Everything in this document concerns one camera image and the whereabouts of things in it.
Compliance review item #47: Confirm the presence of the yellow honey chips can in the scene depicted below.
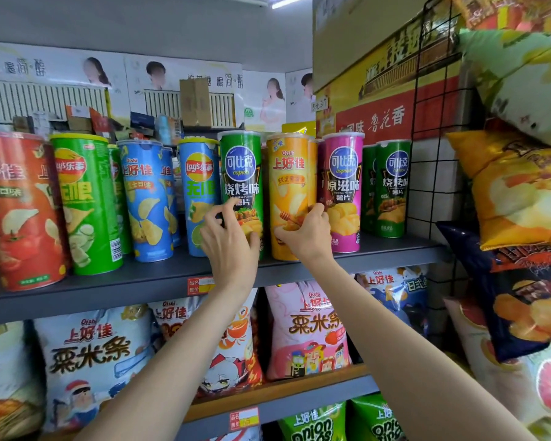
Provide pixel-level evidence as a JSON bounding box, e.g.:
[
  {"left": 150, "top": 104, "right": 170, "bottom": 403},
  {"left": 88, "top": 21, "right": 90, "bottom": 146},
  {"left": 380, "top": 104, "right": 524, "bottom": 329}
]
[{"left": 266, "top": 132, "right": 311, "bottom": 262}]

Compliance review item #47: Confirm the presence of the dark blue chips bag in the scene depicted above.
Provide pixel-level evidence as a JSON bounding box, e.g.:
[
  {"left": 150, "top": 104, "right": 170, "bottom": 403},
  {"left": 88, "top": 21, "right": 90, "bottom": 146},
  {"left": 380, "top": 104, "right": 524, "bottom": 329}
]
[{"left": 437, "top": 222, "right": 551, "bottom": 364}]

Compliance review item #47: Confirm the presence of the person's right forearm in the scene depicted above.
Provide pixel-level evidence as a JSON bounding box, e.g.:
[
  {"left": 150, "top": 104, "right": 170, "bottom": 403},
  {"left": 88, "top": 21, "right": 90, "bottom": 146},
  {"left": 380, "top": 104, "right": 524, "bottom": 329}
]
[{"left": 301, "top": 257, "right": 540, "bottom": 441}]

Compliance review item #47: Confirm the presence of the dark blue small box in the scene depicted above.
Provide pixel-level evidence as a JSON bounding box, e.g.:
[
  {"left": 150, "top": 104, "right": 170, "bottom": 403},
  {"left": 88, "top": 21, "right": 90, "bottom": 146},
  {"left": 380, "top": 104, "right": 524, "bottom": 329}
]
[{"left": 129, "top": 112, "right": 156, "bottom": 136}]

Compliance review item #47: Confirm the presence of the plain brown carton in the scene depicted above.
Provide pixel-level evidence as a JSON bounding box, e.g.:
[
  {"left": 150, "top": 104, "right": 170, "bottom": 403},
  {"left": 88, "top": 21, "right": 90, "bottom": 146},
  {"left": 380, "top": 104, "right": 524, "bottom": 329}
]
[{"left": 312, "top": 0, "right": 442, "bottom": 93}]

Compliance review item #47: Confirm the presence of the pink grapefruit chips bag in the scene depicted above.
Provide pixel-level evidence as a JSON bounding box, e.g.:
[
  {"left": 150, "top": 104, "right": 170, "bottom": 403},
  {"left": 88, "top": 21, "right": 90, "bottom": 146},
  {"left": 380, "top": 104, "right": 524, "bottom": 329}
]
[{"left": 444, "top": 296, "right": 551, "bottom": 428}]

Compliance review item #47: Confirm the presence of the white orange snack bag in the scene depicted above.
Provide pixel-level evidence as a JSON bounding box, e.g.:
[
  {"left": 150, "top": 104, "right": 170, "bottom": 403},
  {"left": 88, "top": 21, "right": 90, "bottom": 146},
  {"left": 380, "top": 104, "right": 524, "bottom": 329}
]
[{"left": 0, "top": 320, "right": 45, "bottom": 441}]

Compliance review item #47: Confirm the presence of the person's left forearm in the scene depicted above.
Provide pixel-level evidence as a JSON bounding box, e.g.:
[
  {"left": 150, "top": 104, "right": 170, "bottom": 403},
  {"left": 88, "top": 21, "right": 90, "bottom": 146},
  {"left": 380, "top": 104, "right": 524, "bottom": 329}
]
[{"left": 73, "top": 282, "right": 258, "bottom": 441}]

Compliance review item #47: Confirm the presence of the red tomato chips can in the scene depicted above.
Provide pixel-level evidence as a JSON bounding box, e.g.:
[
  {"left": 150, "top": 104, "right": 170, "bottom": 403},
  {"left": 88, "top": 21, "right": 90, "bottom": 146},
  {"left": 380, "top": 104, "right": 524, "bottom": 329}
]
[{"left": 0, "top": 131, "right": 70, "bottom": 292}]

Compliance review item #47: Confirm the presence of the white cartoon girl snack bag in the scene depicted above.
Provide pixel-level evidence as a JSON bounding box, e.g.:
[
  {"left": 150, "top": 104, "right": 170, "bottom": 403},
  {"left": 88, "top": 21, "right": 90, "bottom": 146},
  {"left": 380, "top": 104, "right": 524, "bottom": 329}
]
[{"left": 149, "top": 288, "right": 264, "bottom": 398}]

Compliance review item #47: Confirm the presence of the small brown cardboard box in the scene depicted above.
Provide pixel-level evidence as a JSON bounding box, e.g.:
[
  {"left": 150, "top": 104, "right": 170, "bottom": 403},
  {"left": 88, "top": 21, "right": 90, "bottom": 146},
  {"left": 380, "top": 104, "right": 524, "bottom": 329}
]
[{"left": 179, "top": 78, "right": 212, "bottom": 129}]

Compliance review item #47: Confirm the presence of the white wall poster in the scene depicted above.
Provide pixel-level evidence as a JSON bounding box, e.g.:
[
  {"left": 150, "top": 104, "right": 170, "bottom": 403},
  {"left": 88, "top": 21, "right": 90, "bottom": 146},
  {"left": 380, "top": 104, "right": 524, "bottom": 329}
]
[
  {"left": 0, "top": 40, "right": 132, "bottom": 130},
  {"left": 242, "top": 70, "right": 287, "bottom": 133},
  {"left": 124, "top": 54, "right": 244, "bottom": 129},
  {"left": 285, "top": 68, "right": 316, "bottom": 125}
]

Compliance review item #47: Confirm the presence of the wood-edged grey shelf board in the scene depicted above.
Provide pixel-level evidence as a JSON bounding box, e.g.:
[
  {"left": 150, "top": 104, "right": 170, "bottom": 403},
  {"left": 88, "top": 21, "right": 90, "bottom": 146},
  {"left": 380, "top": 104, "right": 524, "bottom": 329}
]
[{"left": 41, "top": 363, "right": 381, "bottom": 441}]

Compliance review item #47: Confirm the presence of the pink snack bag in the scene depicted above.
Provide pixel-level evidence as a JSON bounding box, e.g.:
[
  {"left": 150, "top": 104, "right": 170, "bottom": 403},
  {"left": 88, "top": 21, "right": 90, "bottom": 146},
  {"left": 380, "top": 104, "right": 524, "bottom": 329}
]
[{"left": 265, "top": 280, "right": 352, "bottom": 381}]

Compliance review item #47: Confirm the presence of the orange chips bag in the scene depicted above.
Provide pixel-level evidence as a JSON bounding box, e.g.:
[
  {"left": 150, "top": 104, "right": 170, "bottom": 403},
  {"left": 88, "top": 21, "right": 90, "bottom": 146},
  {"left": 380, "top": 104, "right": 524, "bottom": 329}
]
[{"left": 447, "top": 0, "right": 551, "bottom": 33}]

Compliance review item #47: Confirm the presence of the yellow chips bag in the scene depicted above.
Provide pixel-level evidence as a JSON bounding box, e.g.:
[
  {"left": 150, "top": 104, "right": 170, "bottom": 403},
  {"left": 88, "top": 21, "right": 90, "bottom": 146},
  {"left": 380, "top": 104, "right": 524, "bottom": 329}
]
[{"left": 447, "top": 130, "right": 551, "bottom": 252}]

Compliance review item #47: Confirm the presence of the red yellow price tag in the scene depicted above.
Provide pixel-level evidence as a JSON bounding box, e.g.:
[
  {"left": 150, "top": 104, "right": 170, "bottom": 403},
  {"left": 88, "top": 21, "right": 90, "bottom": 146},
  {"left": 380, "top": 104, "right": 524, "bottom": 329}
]
[
  {"left": 229, "top": 407, "right": 261, "bottom": 432},
  {"left": 187, "top": 276, "right": 216, "bottom": 297}
]

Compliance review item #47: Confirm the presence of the green cucumber chips can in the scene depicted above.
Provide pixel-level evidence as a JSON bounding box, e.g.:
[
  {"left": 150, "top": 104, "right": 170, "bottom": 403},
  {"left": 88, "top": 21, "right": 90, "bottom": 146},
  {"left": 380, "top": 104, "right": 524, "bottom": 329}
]
[
  {"left": 108, "top": 144, "right": 133, "bottom": 256},
  {"left": 50, "top": 132, "right": 124, "bottom": 276}
]

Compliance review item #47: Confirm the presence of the green white chips bag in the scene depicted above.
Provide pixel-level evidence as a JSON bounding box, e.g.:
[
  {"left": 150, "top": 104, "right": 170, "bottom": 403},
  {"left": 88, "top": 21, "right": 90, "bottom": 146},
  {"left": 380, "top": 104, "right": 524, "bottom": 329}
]
[{"left": 459, "top": 29, "right": 551, "bottom": 148}]

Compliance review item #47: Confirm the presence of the pink chips can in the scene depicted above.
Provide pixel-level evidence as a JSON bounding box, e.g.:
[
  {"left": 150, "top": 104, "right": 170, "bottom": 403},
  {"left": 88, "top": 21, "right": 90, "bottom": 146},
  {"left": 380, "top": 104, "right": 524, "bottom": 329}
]
[{"left": 322, "top": 131, "right": 365, "bottom": 254}]

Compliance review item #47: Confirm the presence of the green onion rings bag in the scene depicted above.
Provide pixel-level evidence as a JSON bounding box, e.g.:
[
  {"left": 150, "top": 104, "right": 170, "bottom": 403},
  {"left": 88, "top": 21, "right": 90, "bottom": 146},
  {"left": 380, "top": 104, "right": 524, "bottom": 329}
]
[
  {"left": 351, "top": 393, "right": 406, "bottom": 441},
  {"left": 277, "top": 401, "right": 348, "bottom": 441}
]

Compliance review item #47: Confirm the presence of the black wire grid rack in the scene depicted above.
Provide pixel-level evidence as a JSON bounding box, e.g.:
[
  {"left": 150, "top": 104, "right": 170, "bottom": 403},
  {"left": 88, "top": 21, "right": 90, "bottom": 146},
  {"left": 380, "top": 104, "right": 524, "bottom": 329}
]
[{"left": 406, "top": 0, "right": 484, "bottom": 337}]

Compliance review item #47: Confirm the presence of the white blue snack bag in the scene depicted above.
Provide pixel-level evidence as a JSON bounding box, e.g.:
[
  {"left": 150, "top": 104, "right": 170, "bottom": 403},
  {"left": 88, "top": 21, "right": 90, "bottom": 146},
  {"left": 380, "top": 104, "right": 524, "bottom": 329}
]
[{"left": 34, "top": 305, "right": 155, "bottom": 433}]

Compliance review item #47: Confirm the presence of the red small box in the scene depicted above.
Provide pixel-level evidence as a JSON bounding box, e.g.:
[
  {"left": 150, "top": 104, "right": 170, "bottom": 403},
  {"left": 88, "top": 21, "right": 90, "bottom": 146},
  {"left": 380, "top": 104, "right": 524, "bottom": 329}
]
[{"left": 89, "top": 107, "right": 111, "bottom": 134}]

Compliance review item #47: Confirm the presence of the blue lime chips can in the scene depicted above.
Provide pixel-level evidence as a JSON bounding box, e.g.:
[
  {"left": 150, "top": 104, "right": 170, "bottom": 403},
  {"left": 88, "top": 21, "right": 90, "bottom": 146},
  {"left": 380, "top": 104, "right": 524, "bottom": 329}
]
[{"left": 177, "top": 137, "right": 221, "bottom": 258}]

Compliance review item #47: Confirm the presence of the yellow red printed carton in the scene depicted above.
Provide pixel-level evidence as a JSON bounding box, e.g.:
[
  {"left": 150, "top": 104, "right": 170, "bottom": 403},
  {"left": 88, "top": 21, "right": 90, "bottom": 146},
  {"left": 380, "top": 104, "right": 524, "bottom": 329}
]
[{"left": 315, "top": 13, "right": 463, "bottom": 145}]

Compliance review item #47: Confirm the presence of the person's right hand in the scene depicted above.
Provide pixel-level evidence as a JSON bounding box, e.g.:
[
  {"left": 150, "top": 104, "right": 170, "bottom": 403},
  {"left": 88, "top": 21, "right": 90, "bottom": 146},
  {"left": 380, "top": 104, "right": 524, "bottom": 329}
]
[{"left": 274, "top": 203, "right": 334, "bottom": 268}]

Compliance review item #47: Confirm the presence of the person's left hand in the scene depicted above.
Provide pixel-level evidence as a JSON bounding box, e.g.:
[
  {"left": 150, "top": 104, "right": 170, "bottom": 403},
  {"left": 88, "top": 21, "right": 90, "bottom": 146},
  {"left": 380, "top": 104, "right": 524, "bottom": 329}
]
[{"left": 200, "top": 198, "right": 261, "bottom": 294}]

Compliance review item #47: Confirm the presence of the green barbecue chips can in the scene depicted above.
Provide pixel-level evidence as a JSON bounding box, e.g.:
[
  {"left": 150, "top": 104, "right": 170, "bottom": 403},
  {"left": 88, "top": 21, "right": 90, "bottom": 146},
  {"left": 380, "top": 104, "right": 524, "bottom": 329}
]
[
  {"left": 374, "top": 139, "right": 412, "bottom": 239},
  {"left": 361, "top": 144, "right": 378, "bottom": 233},
  {"left": 218, "top": 130, "right": 265, "bottom": 261}
]

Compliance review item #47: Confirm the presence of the light blue small box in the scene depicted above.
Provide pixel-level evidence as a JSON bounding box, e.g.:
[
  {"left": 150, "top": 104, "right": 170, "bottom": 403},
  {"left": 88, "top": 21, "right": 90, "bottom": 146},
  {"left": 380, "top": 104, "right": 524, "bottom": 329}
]
[{"left": 158, "top": 115, "right": 183, "bottom": 144}]

